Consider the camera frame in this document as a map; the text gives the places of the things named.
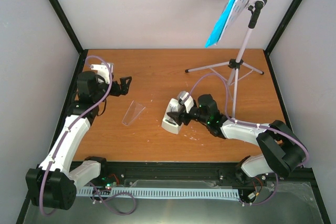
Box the white metronome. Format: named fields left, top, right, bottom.
left=161, top=98, right=185, bottom=134

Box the clear metronome cover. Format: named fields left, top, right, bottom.
left=122, top=100, right=145, bottom=126

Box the white music stand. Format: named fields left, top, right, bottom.
left=185, top=0, right=267, bottom=116

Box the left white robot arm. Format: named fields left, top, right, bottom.
left=26, top=63, right=132, bottom=210

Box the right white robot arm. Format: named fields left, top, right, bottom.
left=161, top=91, right=308, bottom=184

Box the blue sheet music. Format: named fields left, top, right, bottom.
left=205, top=0, right=235, bottom=48

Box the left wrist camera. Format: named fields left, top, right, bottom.
left=89, top=62, right=114, bottom=84

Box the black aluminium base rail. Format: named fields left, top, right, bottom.
left=34, top=161, right=316, bottom=190

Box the light blue cable duct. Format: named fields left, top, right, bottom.
left=76, top=185, right=240, bottom=202

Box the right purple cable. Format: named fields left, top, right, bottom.
left=187, top=73, right=309, bottom=207

